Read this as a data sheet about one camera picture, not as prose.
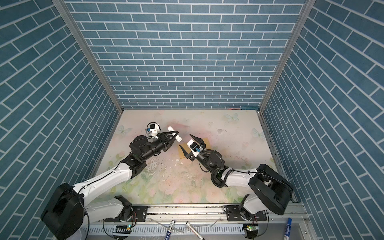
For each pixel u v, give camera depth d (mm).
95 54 900
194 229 694
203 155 668
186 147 706
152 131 723
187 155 680
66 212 397
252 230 735
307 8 711
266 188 438
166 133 698
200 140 710
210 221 725
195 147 608
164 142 659
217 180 634
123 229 722
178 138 724
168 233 678
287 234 680
